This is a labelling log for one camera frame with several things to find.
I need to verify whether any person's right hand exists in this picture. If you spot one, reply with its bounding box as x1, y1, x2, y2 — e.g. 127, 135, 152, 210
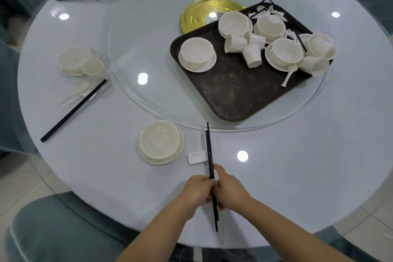
211, 163, 255, 211

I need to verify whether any person's left hand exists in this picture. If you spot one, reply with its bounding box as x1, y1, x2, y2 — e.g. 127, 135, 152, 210
177, 175, 216, 221

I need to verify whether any black tray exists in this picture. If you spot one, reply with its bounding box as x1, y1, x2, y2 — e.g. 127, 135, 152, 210
169, 2, 334, 123

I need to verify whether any bunch of black chopsticks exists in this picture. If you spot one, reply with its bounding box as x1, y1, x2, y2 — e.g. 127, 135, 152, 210
245, 0, 308, 53

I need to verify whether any person's left forearm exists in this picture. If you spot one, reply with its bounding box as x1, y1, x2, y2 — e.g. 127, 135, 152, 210
115, 203, 192, 262

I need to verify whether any person's right forearm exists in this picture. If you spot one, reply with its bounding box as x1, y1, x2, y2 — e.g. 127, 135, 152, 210
242, 198, 357, 262

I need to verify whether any white round table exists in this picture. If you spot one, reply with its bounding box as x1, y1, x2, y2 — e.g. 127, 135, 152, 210
17, 0, 393, 248

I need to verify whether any glass lazy susan turntable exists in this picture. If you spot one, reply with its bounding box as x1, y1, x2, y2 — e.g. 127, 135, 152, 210
103, 0, 334, 131

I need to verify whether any gold turntable base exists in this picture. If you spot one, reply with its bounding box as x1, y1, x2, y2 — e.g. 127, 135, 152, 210
179, 0, 246, 34

